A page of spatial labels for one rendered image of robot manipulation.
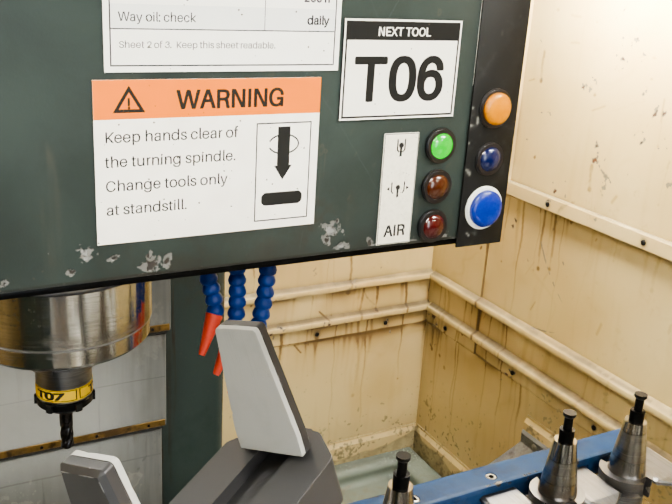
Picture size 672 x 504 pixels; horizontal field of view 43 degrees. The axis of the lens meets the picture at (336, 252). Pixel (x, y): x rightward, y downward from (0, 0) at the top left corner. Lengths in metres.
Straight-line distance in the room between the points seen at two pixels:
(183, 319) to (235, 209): 0.81
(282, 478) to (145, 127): 0.27
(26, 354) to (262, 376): 0.42
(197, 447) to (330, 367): 0.59
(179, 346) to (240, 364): 1.05
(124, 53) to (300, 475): 0.29
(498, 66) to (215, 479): 0.42
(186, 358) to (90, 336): 0.69
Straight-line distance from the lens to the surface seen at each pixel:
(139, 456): 1.44
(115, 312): 0.74
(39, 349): 0.74
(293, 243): 0.62
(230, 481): 0.37
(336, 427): 2.10
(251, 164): 0.59
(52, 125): 0.54
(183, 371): 1.43
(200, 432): 1.49
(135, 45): 0.55
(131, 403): 1.38
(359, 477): 2.15
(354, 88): 0.61
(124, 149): 0.56
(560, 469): 1.02
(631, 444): 1.09
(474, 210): 0.69
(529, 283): 1.78
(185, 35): 0.56
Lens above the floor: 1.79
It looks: 19 degrees down
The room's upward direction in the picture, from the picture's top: 4 degrees clockwise
